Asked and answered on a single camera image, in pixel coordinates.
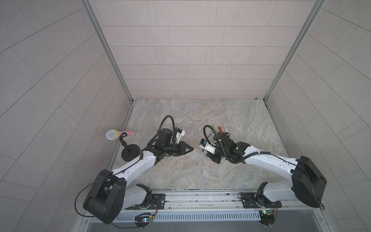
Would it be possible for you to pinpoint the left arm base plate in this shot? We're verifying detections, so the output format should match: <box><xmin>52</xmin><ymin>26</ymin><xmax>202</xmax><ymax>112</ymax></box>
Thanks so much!
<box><xmin>125</xmin><ymin>194</ymin><xmax>166</xmax><ymax>210</ymax></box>

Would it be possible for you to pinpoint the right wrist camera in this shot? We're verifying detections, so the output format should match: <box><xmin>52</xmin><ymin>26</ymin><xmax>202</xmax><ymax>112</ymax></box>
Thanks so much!
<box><xmin>199</xmin><ymin>139</ymin><xmax>216</xmax><ymax>154</ymax></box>

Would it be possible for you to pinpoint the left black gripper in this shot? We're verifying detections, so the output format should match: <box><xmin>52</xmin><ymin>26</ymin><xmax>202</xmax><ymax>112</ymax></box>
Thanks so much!
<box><xmin>163</xmin><ymin>142</ymin><xmax>194</xmax><ymax>157</ymax></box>

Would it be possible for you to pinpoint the pink yellow toy microphone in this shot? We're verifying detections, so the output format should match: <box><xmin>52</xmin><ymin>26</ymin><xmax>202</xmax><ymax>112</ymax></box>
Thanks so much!
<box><xmin>106</xmin><ymin>129</ymin><xmax>133</xmax><ymax>140</ymax></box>

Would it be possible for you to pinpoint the aluminium rail frame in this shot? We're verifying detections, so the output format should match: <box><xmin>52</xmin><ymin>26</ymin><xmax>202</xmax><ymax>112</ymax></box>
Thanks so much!
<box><xmin>82</xmin><ymin>185</ymin><xmax>324</xmax><ymax>214</ymax></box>

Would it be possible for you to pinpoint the left circuit board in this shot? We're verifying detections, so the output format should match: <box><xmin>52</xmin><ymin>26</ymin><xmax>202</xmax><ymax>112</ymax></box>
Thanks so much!
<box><xmin>134</xmin><ymin>213</ymin><xmax>154</xmax><ymax>228</ymax></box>

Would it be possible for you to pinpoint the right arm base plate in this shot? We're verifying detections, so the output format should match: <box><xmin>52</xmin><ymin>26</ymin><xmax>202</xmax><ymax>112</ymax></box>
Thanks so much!
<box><xmin>238</xmin><ymin>192</ymin><xmax>282</xmax><ymax>209</ymax></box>

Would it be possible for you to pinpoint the circuit board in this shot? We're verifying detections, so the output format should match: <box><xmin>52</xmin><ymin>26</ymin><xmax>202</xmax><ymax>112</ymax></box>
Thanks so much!
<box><xmin>259</xmin><ymin>209</ymin><xmax>276</xmax><ymax>227</ymax></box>
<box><xmin>134</xmin><ymin>213</ymin><xmax>154</xmax><ymax>228</ymax></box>

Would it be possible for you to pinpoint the right circuit board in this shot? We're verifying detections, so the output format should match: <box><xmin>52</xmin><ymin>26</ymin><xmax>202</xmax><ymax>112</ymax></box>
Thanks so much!
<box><xmin>259</xmin><ymin>209</ymin><xmax>276</xmax><ymax>227</ymax></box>

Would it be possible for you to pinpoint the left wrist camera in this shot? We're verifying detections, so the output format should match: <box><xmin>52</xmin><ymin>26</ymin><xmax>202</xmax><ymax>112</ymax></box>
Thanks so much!
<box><xmin>176</xmin><ymin>128</ymin><xmax>185</xmax><ymax>144</ymax></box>

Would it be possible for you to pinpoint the white ventilation grille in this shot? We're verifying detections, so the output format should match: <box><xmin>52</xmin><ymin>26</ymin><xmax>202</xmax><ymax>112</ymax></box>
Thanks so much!
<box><xmin>90</xmin><ymin>211</ymin><xmax>261</xmax><ymax>223</ymax></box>

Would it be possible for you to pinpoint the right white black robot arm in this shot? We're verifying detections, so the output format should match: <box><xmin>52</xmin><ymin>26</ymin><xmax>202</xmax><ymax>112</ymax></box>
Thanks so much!
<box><xmin>200</xmin><ymin>125</ymin><xmax>327</xmax><ymax>210</ymax></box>

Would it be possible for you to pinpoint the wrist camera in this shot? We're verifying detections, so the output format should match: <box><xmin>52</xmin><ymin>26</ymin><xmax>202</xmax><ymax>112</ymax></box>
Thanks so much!
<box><xmin>176</xmin><ymin>128</ymin><xmax>185</xmax><ymax>144</ymax></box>
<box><xmin>199</xmin><ymin>139</ymin><xmax>216</xmax><ymax>154</ymax></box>

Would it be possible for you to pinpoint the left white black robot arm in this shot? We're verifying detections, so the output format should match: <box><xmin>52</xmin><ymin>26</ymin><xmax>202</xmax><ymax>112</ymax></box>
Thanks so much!
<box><xmin>83</xmin><ymin>125</ymin><xmax>194</xmax><ymax>224</ymax></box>

